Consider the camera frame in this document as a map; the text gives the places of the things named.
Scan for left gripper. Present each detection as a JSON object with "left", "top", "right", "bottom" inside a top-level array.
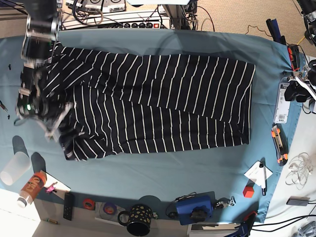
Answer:
[{"left": 284, "top": 59, "right": 316, "bottom": 103}]

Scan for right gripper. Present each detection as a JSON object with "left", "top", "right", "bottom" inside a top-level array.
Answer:
[{"left": 34, "top": 102, "right": 74, "bottom": 133}]

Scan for navy white striped t-shirt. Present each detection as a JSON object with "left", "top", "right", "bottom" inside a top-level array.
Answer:
[{"left": 40, "top": 43, "right": 256, "bottom": 160}]

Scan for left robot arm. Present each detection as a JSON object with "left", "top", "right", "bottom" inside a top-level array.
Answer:
[{"left": 284, "top": 0, "right": 316, "bottom": 103}]

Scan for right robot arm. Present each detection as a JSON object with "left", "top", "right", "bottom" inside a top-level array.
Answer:
[{"left": 15, "top": 0, "right": 73, "bottom": 139}]

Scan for grey blister package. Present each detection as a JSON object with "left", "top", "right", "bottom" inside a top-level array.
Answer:
[{"left": 274, "top": 78, "right": 291, "bottom": 124}]

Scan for red black clamp tool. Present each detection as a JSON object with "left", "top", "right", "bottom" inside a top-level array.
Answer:
[{"left": 287, "top": 44, "right": 300, "bottom": 72}]

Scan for orange black utility knife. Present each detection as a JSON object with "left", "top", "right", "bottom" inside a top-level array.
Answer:
[{"left": 271, "top": 124, "right": 288, "bottom": 166}]

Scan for translucent plastic cup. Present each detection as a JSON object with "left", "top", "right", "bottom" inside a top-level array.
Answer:
[{"left": 0, "top": 152, "right": 31, "bottom": 186}]

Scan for pink small figurine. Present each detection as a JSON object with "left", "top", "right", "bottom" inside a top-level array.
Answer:
[{"left": 45, "top": 182, "right": 58, "bottom": 194}]

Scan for blue black clamp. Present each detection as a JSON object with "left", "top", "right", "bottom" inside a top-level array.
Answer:
[{"left": 266, "top": 19, "right": 286, "bottom": 45}]

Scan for orange labelled bottle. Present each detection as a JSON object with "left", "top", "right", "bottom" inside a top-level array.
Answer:
[{"left": 17, "top": 171, "right": 47, "bottom": 208}]

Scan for white paper card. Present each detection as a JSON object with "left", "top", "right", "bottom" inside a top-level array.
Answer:
[{"left": 244, "top": 160, "right": 273, "bottom": 186}]

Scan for white black marker pen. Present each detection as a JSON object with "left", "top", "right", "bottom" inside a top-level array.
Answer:
[{"left": 259, "top": 163, "right": 266, "bottom": 196}]

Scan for black remote control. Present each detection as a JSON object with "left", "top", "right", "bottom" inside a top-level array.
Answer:
[{"left": 63, "top": 193, "right": 75, "bottom": 221}]

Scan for red tape roll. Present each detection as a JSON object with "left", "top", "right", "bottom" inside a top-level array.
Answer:
[{"left": 82, "top": 198, "right": 95, "bottom": 210}]

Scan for green yellow battery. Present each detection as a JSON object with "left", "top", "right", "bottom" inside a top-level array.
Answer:
[{"left": 47, "top": 219, "right": 59, "bottom": 225}]

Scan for grey flat device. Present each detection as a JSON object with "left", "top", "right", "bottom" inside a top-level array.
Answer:
[{"left": 286, "top": 197, "right": 310, "bottom": 206}]

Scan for purple tape roll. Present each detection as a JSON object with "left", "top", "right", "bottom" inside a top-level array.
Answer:
[{"left": 103, "top": 202, "right": 117, "bottom": 215}]

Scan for red cube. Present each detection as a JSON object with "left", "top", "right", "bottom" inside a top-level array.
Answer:
[{"left": 242, "top": 186, "right": 254, "bottom": 198}]

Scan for metal carabiner keys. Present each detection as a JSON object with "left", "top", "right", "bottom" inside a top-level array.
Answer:
[{"left": 214, "top": 196, "right": 236, "bottom": 209}]

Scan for black mug yellow pattern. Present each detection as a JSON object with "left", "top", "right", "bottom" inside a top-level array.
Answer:
[{"left": 118, "top": 204, "right": 153, "bottom": 237}]

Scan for teal table cloth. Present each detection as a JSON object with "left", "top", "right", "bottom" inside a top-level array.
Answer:
[{"left": 0, "top": 29, "right": 290, "bottom": 222}]

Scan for white power strip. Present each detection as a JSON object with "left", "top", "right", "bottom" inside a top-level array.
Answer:
[{"left": 97, "top": 21, "right": 168, "bottom": 29}]

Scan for blue box with knob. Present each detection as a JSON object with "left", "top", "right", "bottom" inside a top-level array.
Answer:
[{"left": 175, "top": 195, "right": 213, "bottom": 226}]

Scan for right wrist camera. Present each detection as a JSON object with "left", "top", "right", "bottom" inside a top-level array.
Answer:
[{"left": 45, "top": 130, "right": 60, "bottom": 143}]

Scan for white coiled cable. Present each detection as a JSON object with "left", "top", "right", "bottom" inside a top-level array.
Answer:
[{"left": 285, "top": 152, "right": 314, "bottom": 190}]

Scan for blue handled tool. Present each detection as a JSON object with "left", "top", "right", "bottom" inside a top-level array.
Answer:
[{"left": 225, "top": 211, "right": 257, "bottom": 237}]

